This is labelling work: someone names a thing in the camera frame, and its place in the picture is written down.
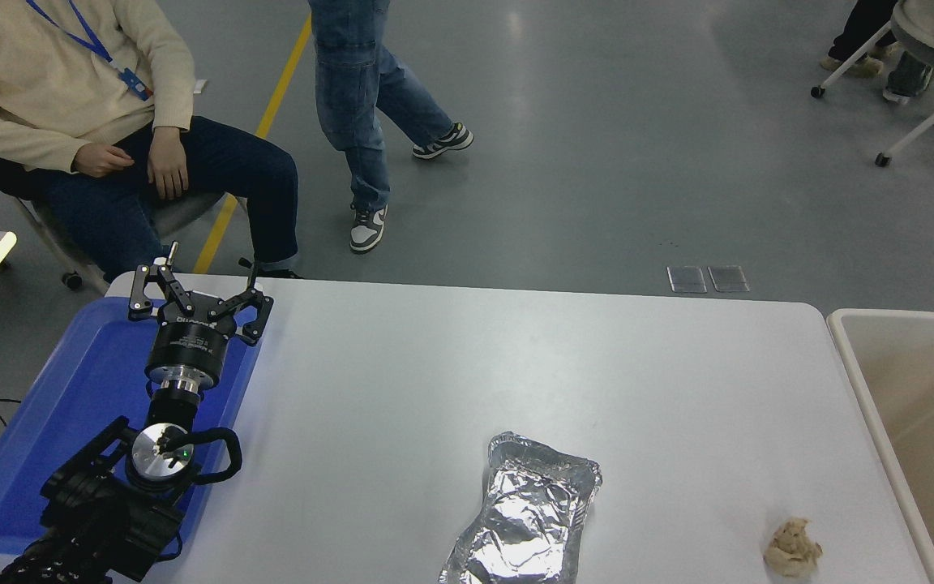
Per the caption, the blue lanyard badge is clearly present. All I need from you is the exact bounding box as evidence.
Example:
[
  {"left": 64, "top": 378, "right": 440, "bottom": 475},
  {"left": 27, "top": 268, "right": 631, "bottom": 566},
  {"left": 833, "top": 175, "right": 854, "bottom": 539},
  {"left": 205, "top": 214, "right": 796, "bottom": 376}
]
[{"left": 27, "top": 0, "right": 153, "bottom": 102}]

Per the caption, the large pale bin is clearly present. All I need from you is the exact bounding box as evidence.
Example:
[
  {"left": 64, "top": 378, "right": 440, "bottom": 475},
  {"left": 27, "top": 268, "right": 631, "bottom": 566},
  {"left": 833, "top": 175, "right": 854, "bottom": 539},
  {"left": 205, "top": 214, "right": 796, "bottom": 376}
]
[{"left": 826, "top": 308, "right": 934, "bottom": 584}]

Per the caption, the wheeled office chair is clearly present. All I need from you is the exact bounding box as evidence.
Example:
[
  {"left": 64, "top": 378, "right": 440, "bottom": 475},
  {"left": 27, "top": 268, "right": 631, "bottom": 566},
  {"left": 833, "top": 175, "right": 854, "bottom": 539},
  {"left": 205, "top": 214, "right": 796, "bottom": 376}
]
[{"left": 0, "top": 138, "right": 229, "bottom": 291}]

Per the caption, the crumpled silver foil tray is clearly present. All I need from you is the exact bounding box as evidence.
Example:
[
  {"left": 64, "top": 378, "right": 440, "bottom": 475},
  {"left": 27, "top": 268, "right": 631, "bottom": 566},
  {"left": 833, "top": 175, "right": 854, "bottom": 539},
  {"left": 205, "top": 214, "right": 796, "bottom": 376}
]
[{"left": 439, "top": 432, "right": 604, "bottom": 584}]

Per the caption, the person's left hand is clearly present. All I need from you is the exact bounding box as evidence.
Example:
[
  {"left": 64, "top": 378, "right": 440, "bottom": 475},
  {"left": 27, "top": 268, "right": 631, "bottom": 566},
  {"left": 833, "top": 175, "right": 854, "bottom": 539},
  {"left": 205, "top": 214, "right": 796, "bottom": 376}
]
[{"left": 147, "top": 126, "right": 191, "bottom": 201}]

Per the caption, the blue plastic tray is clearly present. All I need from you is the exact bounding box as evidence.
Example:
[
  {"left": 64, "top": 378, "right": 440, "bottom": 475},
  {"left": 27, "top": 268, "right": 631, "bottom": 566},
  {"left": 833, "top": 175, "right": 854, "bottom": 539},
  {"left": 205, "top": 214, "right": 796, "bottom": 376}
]
[{"left": 0, "top": 296, "right": 263, "bottom": 556}]

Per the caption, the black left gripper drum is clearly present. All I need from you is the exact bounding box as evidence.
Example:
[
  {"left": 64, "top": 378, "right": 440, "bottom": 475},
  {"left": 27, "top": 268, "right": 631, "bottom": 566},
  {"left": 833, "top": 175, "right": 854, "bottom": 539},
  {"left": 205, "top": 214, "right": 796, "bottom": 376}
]
[{"left": 145, "top": 304, "right": 234, "bottom": 376}]

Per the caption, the crumpled tan paper ball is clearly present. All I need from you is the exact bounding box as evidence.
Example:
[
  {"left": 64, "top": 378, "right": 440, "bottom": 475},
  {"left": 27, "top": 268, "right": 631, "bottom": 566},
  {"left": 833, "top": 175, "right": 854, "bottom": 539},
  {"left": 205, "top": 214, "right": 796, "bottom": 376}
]
[{"left": 763, "top": 517, "right": 824, "bottom": 578}]

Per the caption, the white wheeled stool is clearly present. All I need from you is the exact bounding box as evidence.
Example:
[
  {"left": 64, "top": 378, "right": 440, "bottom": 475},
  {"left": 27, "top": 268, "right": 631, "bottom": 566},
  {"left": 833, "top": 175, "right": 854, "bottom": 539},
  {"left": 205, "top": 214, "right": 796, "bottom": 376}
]
[{"left": 810, "top": 20, "right": 934, "bottom": 167}]

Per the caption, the person's right hand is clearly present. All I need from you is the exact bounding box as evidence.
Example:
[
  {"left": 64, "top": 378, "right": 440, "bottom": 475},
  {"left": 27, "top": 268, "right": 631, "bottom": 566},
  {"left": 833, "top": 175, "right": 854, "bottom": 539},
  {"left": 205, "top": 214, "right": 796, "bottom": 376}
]
[{"left": 71, "top": 141, "right": 135, "bottom": 178}]

